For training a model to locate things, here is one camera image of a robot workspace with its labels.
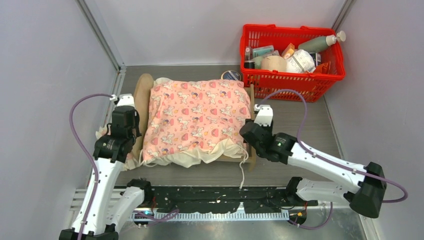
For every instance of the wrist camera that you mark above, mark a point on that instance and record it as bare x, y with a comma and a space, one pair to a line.
123, 100
263, 115

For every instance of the orange small box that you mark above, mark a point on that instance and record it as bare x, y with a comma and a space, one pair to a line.
288, 52

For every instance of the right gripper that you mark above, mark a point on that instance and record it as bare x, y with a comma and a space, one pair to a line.
269, 129

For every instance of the red plastic basket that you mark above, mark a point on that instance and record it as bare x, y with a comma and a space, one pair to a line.
311, 86

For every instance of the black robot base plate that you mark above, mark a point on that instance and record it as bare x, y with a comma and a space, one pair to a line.
221, 199

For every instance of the white round pouch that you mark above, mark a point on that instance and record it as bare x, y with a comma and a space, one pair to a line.
300, 62

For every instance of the orange snack packet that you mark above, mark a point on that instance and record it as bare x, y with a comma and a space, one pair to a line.
323, 68

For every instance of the beige tape roll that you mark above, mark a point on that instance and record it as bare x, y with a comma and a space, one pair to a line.
274, 63

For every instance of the pink unicorn mattress cushion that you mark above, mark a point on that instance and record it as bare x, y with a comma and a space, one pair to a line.
195, 119

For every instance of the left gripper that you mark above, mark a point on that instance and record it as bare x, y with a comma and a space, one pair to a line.
137, 131

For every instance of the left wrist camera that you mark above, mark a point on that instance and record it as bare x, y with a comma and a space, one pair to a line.
123, 100

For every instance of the green pump bottle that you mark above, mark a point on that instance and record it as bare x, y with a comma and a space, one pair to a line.
322, 43

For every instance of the teal box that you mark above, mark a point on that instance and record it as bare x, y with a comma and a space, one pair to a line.
259, 51

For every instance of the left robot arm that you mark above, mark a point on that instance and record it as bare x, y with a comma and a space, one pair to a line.
96, 220

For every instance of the wooden pet bed frame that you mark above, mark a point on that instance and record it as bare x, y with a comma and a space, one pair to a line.
145, 99

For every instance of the small pink ruffled pillow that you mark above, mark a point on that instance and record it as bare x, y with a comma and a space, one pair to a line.
131, 162

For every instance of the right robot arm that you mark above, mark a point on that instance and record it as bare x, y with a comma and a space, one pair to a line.
359, 186

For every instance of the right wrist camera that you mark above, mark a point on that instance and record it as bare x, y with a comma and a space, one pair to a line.
263, 115

